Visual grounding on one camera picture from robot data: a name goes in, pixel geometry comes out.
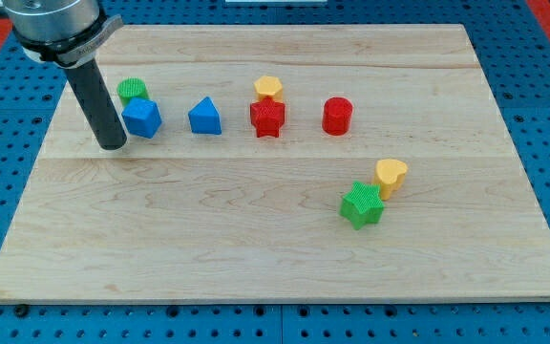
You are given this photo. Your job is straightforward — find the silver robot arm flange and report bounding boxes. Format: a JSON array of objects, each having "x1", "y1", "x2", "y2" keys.
[{"x1": 0, "y1": 0, "x2": 123, "y2": 69}]

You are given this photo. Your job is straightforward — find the red star block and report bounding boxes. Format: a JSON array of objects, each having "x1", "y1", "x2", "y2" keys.
[{"x1": 250, "y1": 97, "x2": 286, "y2": 138}]

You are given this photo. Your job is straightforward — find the green star block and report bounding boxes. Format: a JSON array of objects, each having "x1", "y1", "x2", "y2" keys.
[{"x1": 339, "y1": 181, "x2": 385, "y2": 230}]

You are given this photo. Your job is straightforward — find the yellow heart block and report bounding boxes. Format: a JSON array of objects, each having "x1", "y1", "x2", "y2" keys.
[{"x1": 372, "y1": 159, "x2": 409, "y2": 201}]

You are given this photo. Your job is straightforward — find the light wooden board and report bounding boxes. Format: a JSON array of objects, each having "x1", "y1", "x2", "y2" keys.
[{"x1": 0, "y1": 24, "x2": 550, "y2": 305}]

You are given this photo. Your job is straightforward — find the red cylinder block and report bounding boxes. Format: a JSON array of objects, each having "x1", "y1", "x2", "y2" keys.
[{"x1": 322, "y1": 97, "x2": 353, "y2": 136}]

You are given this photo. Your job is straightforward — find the yellow hexagon block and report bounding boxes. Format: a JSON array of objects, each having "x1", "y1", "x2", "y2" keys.
[{"x1": 253, "y1": 75, "x2": 284, "y2": 102}]

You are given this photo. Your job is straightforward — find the blue triangle block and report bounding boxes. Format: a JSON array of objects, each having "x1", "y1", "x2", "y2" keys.
[{"x1": 188, "y1": 97, "x2": 222, "y2": 135}]

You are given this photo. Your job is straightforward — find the blue cube block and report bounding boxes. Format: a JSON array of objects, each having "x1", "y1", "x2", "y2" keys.
[{"x1": 122, "y1": 97, "x2": 162, "y2": 139}]

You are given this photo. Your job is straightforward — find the green cylinder block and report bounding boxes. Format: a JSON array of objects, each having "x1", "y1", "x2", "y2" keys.
[{"x1": 116, "y1": 77, "x2": 150, "y2": 107}]

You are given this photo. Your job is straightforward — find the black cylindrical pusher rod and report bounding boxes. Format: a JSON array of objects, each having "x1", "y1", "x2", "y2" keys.
[{"x1": 65, "y1": 59, "x2": 127, "y2": 150}]

